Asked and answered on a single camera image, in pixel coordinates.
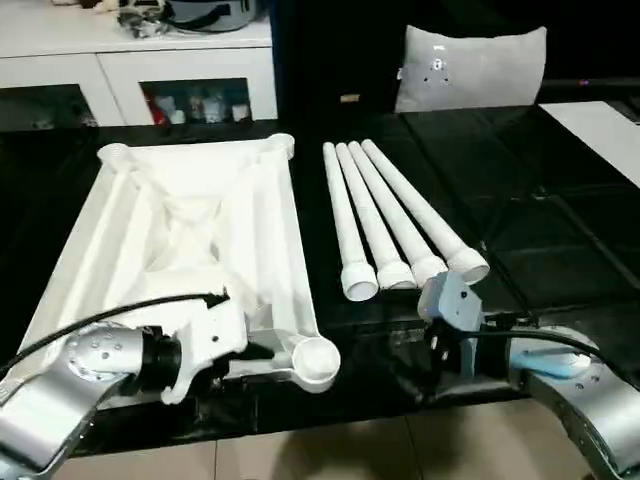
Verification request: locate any white plastic table top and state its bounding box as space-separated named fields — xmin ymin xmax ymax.
xmin=17 ymin=132 xmax=342 ymax=396

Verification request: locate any black flat monitor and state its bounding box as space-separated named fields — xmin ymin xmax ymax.
xmin=542 ymin=77 xmax=640 ymax=101

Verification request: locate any black mat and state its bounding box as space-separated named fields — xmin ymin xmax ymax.
xmin=0 ymin=107 xmax=640 ymax=451

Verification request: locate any red item behind glass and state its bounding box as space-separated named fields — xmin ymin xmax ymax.
xmin=152 ymin=94 xmax=174 ymax=124

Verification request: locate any white plastic table leg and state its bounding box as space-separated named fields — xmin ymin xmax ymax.
xmin=334 ymin=142 xmax=419 ymax=292
xmin=360 ymin=138 xmax=491 ymax=286
xmin=322 ymin=141 xmax=380 ymax=304
xmin=348 ymin=140 xmax=449 ymax=289

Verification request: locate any grey cushion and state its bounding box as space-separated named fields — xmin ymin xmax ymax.
xmin=394 ymin=23 xmax=548 ymax=114

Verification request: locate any white flat board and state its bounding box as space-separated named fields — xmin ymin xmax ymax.
xmin=537 ymin=99 xmax=640 ymax=189

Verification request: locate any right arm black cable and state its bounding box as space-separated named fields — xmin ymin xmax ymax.
xmin=479 ymin=312 xmax=601 ymax=359

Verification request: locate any grey helmet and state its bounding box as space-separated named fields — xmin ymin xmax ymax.
xmin=167 ymin=0 xmax=256 ymax=34

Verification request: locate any white cabinet with glass doors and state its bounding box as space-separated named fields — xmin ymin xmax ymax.
xmin=0 ymin=0 xmax=279 ymax=129

